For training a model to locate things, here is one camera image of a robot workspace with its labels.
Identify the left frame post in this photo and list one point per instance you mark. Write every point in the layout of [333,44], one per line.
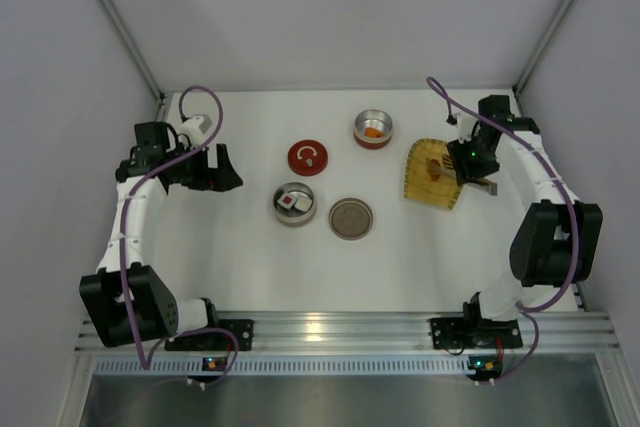
[128,42]

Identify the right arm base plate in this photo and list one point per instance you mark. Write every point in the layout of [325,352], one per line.
[457,333]

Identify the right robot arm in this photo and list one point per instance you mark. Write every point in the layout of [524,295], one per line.
[556,242]

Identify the metal tongs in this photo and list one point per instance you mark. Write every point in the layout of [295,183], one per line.
[490,187]

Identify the frame post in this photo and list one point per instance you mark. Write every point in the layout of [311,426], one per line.
[552,28]
[128,42]

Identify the slotted cable duct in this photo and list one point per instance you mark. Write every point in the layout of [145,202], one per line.
[313,365]

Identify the bamboo tray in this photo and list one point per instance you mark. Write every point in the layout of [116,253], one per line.
[418,185]

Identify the red round lid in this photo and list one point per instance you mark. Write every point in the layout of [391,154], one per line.
[307,158]

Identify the aluminium mounting rail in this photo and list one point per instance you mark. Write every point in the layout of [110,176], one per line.
[360,333]

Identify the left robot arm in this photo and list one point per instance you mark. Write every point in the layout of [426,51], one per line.
[125,298]

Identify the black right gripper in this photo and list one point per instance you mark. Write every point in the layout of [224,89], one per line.
[470,167]

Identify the sushi roll white centre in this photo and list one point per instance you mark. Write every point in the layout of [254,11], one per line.
[303,204]

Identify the beige-banded steel bowl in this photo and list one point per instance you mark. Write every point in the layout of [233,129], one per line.
[294,218]

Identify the red-banded steel bowl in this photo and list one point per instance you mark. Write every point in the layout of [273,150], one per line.
[376,119]

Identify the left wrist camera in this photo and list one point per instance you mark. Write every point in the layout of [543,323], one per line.
[196,128]

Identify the orange carrot piece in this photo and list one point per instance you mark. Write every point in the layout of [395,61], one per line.
[373,133]

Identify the brown round lid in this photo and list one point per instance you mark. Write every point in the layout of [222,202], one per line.
[350,219]

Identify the right frame post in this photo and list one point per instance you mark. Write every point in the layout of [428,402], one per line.
[552,28]

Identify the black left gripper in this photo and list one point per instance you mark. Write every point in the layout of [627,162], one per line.
[211,167]

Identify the sushi roll red centre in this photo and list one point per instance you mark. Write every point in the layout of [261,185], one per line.
[287,201]

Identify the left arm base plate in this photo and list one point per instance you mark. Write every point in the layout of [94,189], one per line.
[241,329]

